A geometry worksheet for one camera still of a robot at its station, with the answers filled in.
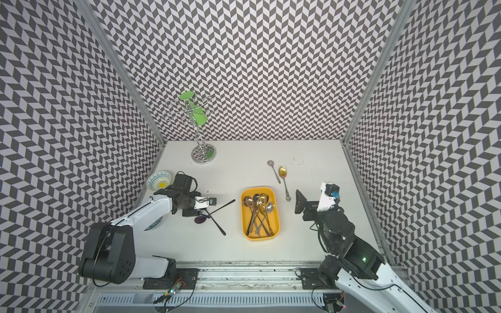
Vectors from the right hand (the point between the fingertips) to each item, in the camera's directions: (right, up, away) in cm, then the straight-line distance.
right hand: (308, 195), depth 68 cm
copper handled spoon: (-18, -9, +23) cm, 30 cm away
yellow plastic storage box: (-11, -14, +21) cm, 28 cm away
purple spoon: (-43, -14, +18) cm, 49 cm away
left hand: (-47, -8, +22) cm, 53 cm away
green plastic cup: (-48, +35, +28) cm, 66 cm away
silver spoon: (-13, -11, +21) cm, 27 cm away
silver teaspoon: (-23, -8, +24) cm, 34 cm away
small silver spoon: (-11, +10, +41) cm, 44 cm away
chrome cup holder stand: (-50, +36, +23) cm, 66 cm away
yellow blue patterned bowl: (-69, +2, +31) cm, 76 cm away
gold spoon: (-5, +5, +35) cm, 36 cm away
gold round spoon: (-15, -7, +26) cm, 31 cm away
